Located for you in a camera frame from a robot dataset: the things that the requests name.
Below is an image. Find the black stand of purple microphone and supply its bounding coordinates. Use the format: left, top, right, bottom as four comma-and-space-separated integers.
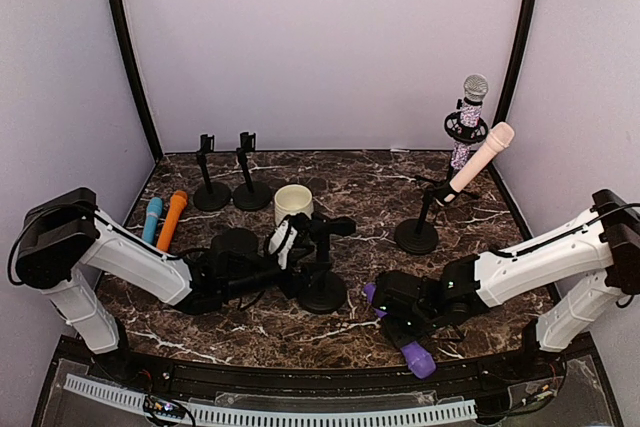
297, 214, 356, 315

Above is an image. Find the purple toy microphone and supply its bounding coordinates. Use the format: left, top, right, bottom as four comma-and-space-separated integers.
374, 308, 436, 379

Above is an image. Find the black stand of orange microphone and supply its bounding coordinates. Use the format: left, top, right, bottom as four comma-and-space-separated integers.
232, 131, 273, 212

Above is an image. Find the black stand of pink microphone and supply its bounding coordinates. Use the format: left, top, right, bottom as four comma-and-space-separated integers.
394, 187, 439, 255

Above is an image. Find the black stand of blue microphone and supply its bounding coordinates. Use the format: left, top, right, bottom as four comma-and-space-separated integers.
193, 134, 231, 212

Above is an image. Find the orange toy microphone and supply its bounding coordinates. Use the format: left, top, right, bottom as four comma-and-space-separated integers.
156, 190, 188, 252

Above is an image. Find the blue toy microphone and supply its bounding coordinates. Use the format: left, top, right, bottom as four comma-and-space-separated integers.
141, 197, 163, 245

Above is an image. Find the black shock mount tripod stand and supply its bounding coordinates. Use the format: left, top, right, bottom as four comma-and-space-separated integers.
413, 111, 489, 205

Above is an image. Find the pale pink toy microphone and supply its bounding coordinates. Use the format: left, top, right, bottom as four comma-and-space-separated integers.
433, 122, 515, 206

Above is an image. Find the silver glitter microphone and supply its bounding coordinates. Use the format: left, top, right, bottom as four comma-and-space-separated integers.
451, 73, 490, 171

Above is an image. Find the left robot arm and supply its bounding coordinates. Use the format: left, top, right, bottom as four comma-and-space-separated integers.
7, 187, 311, 383

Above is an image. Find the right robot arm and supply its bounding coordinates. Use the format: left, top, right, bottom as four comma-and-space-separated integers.
365, 189, 639, 381

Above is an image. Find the cream ceramic mug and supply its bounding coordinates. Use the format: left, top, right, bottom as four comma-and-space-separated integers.
273, 184, 314, 226

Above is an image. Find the black front rail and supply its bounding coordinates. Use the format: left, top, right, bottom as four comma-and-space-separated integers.
93, 324, 567, 397

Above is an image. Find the white slotted cable duct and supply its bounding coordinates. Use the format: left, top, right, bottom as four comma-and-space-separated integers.
63, 374, 477, 426

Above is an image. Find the right black corner post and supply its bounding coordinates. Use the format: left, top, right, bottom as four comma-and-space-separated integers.
493, 0, 536, 125

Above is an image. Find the black corner post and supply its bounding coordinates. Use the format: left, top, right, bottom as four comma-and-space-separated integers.
493, 0, 536, 125
108, 0, 164, 162

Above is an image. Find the left black corner post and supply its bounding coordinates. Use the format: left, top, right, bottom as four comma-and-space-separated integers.
108, 0, 164, 162

